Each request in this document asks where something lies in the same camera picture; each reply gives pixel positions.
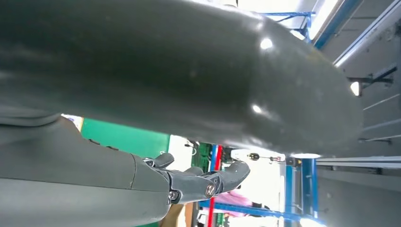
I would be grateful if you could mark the blue steel rack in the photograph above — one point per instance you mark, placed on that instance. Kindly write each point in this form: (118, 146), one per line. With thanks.
(308, 188)

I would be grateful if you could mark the green plastic crate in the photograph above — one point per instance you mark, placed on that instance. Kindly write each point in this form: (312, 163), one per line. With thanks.
(202, 156)

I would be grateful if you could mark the red bar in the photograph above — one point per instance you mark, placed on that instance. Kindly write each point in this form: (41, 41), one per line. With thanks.
(218, 155)

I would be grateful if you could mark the person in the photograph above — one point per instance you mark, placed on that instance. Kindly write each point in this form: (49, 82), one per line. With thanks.
(233, 200)

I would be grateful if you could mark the open cardboard box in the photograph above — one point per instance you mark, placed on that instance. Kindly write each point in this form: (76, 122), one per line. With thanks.
(175, 216)

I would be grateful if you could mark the green table mat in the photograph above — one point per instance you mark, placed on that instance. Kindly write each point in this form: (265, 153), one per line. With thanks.
(125, 137)

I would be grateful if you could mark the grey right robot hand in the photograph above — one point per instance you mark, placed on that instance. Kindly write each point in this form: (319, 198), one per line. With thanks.
(156, 62)

